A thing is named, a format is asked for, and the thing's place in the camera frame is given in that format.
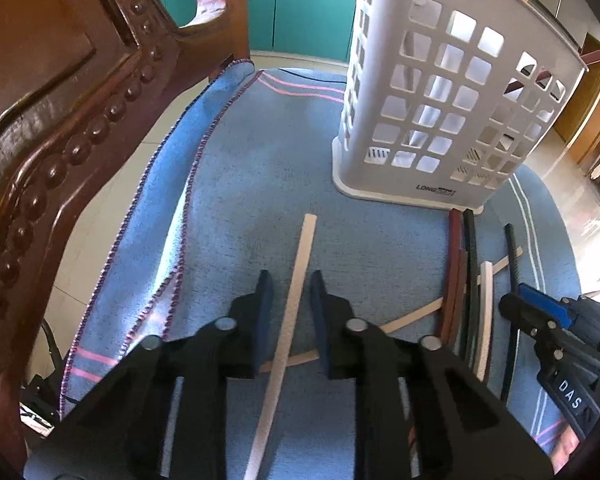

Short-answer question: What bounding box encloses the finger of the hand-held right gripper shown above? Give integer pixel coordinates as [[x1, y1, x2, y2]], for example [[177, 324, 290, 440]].
[[498, 292, 548, 339], [517, 282, 588, 329]]

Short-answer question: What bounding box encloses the carved wooden chair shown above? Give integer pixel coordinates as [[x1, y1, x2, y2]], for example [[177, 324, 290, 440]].
[[0, 0, 253, 471]]

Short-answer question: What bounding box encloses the light wooden chopstick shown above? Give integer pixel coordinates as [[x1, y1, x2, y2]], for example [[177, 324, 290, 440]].
[[259, 256, 511, 374], [242, 213, 318, 480]]

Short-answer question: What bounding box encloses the brown chopstick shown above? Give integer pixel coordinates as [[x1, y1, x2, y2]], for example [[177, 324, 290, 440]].
[[436, 208, 463, 341], [447, 247, 470, 346]]

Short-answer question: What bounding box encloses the cream chopstick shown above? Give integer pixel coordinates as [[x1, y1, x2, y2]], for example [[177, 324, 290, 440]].
[[472, 261, 496, 383]]

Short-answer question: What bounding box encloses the ridged black chopstick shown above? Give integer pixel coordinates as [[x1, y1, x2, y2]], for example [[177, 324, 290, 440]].
[[500, 223, 523, 403]]

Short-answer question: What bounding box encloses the grey drawer cabinet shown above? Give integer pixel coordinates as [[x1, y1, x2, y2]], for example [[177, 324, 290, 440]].
[[529, 0, 600, 48]]

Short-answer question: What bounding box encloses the smooth black chopstick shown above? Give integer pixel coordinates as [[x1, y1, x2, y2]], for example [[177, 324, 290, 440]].
[[459, 207, 481, 368]]

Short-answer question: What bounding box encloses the teal cabinet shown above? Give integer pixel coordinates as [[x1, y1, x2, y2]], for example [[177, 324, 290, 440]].
[[140, 0, 361, 63]]

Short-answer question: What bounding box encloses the blue striped towel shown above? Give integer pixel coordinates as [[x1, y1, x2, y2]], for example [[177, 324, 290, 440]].
[[57, 57, 583, 480]]

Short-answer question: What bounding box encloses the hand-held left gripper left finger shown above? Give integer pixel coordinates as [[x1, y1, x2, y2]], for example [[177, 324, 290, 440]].
[[24, 270, 276, 480]]

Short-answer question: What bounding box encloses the thin black cable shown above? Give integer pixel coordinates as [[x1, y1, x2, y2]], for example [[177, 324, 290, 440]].
[[279, 67, 348, 82]]

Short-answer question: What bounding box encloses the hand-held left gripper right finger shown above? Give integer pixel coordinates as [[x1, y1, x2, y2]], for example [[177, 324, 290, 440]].
[[310, 270, 554, 480]]

